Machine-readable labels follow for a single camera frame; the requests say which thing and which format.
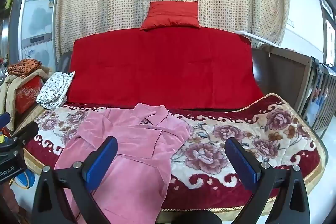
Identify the red blanket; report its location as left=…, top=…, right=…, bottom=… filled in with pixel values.
left=66, top=27, right=264, bottom=110

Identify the orange patterned folded cloth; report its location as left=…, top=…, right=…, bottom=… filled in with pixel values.
left=7, top=59, right=42, bottom=78

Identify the white board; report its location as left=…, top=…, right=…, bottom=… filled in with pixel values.
left=233, top=30, right=284, bottom=49

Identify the dark brown sofa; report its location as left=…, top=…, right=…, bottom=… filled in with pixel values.
left=56, top=45, right=313, bottom=115

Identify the floral plush blanket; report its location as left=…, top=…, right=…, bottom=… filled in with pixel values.
left=23, top=93, right=327, bottom=214

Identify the dark framed window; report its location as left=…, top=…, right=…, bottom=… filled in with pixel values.
left=313, top=0, right=336, bottom=67

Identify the red pillow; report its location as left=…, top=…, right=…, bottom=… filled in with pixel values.
left=140, top=0, right=201, bottom=31

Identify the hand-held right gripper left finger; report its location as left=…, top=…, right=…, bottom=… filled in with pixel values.
left=31, top=136, right=118, bottom=224

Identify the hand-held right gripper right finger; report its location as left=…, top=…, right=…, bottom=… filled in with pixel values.
left=225, top=137, right=318, bottom=224

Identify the red cardboard box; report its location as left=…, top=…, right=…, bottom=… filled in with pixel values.
left=14, top=76, right=44, bottom=114

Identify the pink corduroy garment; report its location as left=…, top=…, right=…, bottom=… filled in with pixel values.
left=54, top=103, right=191, bottom=224

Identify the white black-patterned cloth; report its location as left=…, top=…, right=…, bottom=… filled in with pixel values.
left=36, top=71, right=76, bottom=110

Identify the white refrigerator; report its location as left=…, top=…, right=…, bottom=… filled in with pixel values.
left=18, top=0, right=61, bottom=68

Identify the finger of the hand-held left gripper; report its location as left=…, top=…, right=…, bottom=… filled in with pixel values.
left=12, top=121, right=39, bottom=146

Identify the wooden crib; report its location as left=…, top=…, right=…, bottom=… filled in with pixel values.
left=297, top=56, right=336, bottom=132

